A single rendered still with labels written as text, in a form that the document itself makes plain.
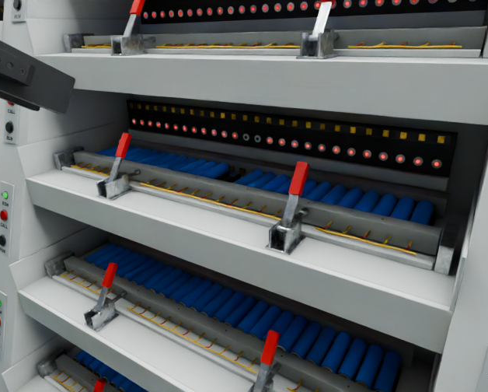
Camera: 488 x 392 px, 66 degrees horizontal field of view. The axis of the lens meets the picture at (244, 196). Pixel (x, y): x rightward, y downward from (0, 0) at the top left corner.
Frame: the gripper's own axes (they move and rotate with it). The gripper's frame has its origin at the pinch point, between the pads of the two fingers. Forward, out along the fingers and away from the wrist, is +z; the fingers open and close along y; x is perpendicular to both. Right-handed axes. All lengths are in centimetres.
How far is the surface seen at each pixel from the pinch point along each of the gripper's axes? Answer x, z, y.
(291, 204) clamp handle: -3.1, 21.7, 14.4
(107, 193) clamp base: -7.2, 20.8, -11.3
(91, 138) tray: 0.9, 30.1, -30.0
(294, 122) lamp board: 8.8, 32.8, 7.2
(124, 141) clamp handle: 0.2, 21.8, -11.9
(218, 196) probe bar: -3.9, 26.6, 2.2
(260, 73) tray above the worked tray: 8.7, 17.3, 9.5
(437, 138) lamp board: 8.7, 32.9, 25.3
